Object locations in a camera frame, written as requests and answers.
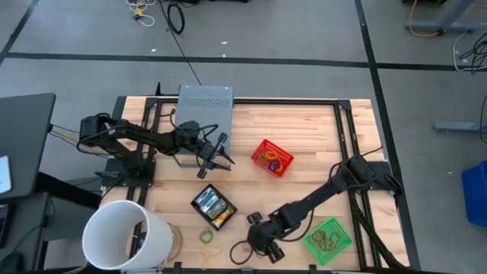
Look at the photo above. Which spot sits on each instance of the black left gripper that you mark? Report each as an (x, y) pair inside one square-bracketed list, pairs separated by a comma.
[(209, 152)]

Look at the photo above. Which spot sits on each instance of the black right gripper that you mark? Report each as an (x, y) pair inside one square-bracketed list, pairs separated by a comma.
[(266, 237)]

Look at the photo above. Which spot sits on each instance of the red plastic basket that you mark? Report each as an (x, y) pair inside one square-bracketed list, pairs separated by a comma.
[(266, 144)]

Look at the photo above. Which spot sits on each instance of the plastic crayon pack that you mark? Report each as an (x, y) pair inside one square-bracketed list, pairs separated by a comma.
[(215, 207)]

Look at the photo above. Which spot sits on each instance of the black plastic basket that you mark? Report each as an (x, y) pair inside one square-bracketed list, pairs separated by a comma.
[(191, 203)]

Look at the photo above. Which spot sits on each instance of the grey perforated metal shelf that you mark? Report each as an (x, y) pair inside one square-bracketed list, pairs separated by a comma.
[(205, 99)]

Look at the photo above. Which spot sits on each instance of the green plastic basket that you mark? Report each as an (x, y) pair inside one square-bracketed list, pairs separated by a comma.
[(342, 249)]

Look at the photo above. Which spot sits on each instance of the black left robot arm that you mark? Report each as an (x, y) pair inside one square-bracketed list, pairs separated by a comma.
[(129, 133)]

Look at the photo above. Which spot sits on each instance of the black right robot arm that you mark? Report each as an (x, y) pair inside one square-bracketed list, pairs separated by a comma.
[(319, 194)]

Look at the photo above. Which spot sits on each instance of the black desk leg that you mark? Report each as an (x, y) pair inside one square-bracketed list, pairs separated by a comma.
[(68, 190)]

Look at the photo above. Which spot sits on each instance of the black clamp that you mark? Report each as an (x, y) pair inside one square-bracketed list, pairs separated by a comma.
[(159, 91)]

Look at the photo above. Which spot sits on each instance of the white cylinder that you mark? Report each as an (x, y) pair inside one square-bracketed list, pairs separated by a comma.
[(114, 236)]

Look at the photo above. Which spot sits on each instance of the blue bin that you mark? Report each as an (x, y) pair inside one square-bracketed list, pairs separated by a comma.
[(475, 194)]

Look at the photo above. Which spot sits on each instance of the white tablet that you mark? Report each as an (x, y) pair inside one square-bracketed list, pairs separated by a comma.
[(4, 175)]

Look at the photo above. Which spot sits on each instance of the grey table foot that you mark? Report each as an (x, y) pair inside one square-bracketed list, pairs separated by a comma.
[(456, 126)]

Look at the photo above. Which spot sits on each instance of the dark laptop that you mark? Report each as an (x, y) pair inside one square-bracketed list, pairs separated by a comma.
[(3, 224)]

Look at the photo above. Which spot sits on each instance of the grey table leg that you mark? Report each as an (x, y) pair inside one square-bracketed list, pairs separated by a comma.
[(456, 11)]

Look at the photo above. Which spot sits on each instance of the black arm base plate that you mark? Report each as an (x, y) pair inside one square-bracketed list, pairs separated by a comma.
[(384, 169), (146, 180)]

